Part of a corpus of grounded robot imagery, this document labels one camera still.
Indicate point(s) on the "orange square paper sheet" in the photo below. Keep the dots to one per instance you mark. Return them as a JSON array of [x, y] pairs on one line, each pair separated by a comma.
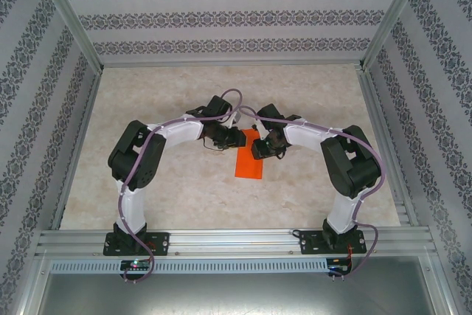
[[249, 167]]

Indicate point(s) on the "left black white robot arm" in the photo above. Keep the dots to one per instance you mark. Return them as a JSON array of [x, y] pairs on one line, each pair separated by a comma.
[[132, 204]]

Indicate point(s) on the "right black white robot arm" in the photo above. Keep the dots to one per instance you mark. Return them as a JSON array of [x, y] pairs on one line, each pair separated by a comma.
[[343, 211]]

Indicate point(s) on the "grey sheet metal tray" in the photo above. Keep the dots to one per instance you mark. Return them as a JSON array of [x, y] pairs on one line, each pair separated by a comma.
[[236, 293]]

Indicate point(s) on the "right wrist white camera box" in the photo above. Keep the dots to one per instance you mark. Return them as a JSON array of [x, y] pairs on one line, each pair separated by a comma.
[[258, 130]]

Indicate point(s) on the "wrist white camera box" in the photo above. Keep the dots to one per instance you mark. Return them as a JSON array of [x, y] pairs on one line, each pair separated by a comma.
[[258, 130], [233, 118]]

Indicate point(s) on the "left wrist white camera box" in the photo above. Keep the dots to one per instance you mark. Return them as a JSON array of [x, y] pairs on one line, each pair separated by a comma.
[[233, 118]]

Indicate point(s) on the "aluminium frame cross bar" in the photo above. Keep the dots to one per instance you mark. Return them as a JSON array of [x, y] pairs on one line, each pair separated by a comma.
[[228, 63]]

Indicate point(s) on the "aluminium mounting rail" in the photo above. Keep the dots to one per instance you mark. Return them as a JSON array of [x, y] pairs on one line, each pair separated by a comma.
[[232, 241]]

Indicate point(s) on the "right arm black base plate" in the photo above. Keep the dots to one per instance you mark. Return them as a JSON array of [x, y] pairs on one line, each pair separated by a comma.
[[309, 243]]

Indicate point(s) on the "aluminium side rail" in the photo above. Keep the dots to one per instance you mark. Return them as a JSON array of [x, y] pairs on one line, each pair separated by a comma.
[[380, 127], [79, 138]]

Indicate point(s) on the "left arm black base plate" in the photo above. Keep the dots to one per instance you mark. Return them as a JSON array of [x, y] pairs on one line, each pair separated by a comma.
[[162, 243]]

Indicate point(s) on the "aluminium frame post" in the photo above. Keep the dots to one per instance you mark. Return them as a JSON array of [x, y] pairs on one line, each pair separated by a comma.
[[394, 12], [70, 16]]

